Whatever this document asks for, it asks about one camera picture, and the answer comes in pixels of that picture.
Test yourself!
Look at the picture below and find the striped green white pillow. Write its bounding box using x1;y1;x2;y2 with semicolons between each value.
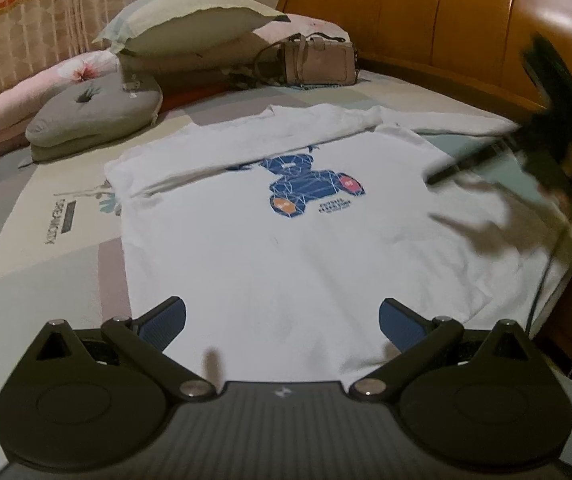
94;0;289;58

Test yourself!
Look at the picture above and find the pink leather handbag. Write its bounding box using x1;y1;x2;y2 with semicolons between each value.
252;32;359;88

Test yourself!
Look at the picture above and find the pink floral folded quilt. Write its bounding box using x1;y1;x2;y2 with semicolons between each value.
0;14;350;156

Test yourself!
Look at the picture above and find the wooden headboard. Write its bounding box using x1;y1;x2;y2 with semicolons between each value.
277;0;572;119

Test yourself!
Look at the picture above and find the red folded cloth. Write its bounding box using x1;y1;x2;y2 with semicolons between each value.
159;82;232;114

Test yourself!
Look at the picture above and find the white printed sweatshirt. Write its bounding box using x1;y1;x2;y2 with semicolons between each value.
105;104;572;384

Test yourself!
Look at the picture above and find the grey donut cushion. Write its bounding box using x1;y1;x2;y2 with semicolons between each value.
26;73;162;164

